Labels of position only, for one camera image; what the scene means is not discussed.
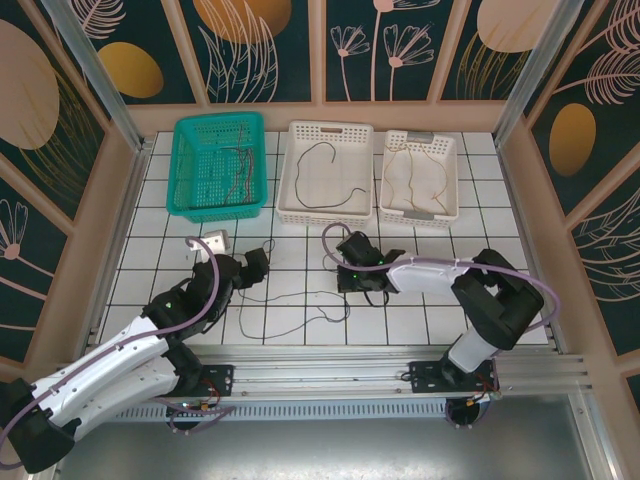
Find black thin wire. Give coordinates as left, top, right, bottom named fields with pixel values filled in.
left=237, top=238, right=354, bottom=342

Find brown thin wire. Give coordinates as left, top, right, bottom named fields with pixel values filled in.
left=222, top=149, right=251, bottom=206

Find dark grey thin wire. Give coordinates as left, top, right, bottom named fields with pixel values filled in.
left=292, top=143, right=370, bottom=210

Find red thin wire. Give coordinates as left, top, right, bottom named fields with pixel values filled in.
left=239, top=144, right=262, bottom=205

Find yellow thin wire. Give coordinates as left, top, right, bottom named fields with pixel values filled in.
left=399, top=142, right=422, bottom=211

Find small white basket grey handles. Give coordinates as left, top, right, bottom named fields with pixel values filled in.
left=378, top=129, right=460, bottom=229

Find dark maroon thin wire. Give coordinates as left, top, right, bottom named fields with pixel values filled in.
left=215, top=126, right=254, bottom=206

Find large white perforated basket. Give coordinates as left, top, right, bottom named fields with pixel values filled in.
left=275, top=119, right=375, bottom=229

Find teal perforated plastic basket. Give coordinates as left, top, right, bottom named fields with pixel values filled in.
left=165, top=110, right=271, bottom=224

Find grey metal base sheet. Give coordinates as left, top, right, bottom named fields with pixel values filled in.
left=29, top=399, right=621, bottom=480

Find pink circle gold lines panel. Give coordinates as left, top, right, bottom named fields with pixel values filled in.
left=437, top=0, right=554, bottom=104

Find gold oval pink leaves panel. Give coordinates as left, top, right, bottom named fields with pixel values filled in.
left=522, top=0, right=640, bottom=224

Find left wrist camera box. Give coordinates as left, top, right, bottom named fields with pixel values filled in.
left=188, top=228, right=231, bottom=254

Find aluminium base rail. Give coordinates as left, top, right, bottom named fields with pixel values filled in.
left=89, top=343, right=594, bottom=401

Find aluminium side rail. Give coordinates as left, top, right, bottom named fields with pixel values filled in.
left=497, top=142, right=569, bottom=356
left=88, top=144, right=151, bottom=339

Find short purple cable loop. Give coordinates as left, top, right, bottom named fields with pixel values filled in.
left=446, top=398, right=494, bottom=431
left=167, top=401, right=240, bottom=435

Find slotted grey cable duct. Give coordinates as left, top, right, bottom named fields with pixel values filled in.
left=107, top=399, right=454, bottom=422

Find small pink flower wall panel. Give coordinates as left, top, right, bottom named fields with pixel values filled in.
left=0, top=149, right=76, bottom=369

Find pink flowers wall panel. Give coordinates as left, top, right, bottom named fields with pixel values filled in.
left=319, top=0, right=469, bottom=105

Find orange circle leaves wall panel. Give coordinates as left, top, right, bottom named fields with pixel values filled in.
left=178, top=0, right=317, bottom=105

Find gold oval feather wall panel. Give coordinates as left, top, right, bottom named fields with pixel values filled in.
left=74, top=0, right=207, bottom=107

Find aluminium frame post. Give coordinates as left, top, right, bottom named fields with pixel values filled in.
left=42, top=0, right=154, bottom=156
left=492, top=0, right=594, bottom=149

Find pink fern leaves wall panel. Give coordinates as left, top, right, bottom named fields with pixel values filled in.
left=567, top=184, right=640, bottom=359

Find big pink disc wall panel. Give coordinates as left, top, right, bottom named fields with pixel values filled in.
left=0, top=0, right=110, bottom=229

